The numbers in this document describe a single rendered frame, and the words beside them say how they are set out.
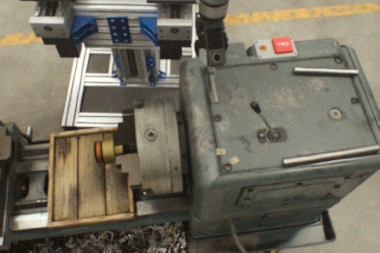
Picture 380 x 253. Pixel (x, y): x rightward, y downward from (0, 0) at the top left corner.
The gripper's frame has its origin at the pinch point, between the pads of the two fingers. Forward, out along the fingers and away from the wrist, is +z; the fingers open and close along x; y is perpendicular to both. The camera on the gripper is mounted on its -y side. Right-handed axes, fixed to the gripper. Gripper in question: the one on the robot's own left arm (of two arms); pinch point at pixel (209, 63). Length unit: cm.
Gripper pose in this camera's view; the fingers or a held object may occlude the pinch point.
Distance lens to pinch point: 115.0
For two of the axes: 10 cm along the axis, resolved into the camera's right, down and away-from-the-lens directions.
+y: -1.3, -8.7, 4.8
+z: -0.2, 4.9, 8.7
